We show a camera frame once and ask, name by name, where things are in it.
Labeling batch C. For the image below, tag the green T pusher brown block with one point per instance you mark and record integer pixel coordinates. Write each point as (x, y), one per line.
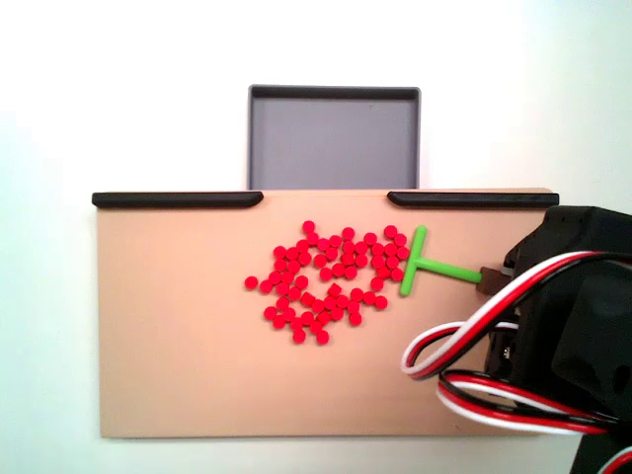
(447, 269)

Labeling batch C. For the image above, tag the red cylindrical granule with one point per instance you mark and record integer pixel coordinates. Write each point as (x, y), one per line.
(299, 337)
(380, 302)
(369, 296)
(354, 319)
(266, 285)
(251, 282)
(322, 338)
(270, 312)
(280, 252)
(279, 322)
(390, 230)
(308, 226)

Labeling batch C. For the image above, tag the grey rectangular container tray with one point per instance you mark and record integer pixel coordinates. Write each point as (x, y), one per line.
(336, 143)

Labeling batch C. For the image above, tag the beige flat pushing board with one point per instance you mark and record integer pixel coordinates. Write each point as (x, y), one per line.
(173, 321)

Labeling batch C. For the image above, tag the black edge rail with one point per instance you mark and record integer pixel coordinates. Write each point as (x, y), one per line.
(173, 200)
(469, 199)

